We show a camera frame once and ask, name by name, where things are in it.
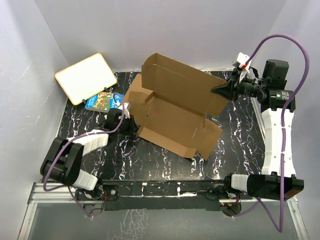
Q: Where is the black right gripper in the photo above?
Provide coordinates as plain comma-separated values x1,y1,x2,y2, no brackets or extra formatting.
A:
211,68,267,102

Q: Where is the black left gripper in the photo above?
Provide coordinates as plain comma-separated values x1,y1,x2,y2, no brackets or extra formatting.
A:
115,115,140,137

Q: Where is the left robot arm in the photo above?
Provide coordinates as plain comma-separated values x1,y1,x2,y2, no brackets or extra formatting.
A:
40,108,137,200

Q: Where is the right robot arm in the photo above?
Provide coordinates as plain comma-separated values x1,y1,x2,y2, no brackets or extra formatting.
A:
211,58,304,201

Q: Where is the colourful blue book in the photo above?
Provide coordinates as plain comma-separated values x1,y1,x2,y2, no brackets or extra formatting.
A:
85,91,124,113

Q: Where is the yellow framed whiteboard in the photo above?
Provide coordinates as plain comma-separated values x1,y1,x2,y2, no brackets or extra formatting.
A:
54,53,117,106

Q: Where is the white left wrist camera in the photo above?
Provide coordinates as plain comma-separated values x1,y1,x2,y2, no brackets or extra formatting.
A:
117,102,131,119

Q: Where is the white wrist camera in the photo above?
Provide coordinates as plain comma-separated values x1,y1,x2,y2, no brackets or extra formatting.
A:
117,102,131,119
232,52,251,82

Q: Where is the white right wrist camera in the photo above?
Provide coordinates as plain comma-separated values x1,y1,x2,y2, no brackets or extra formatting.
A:
232,52,251,82

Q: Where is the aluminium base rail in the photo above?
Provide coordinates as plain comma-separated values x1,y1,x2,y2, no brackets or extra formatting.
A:
18,180,308,240

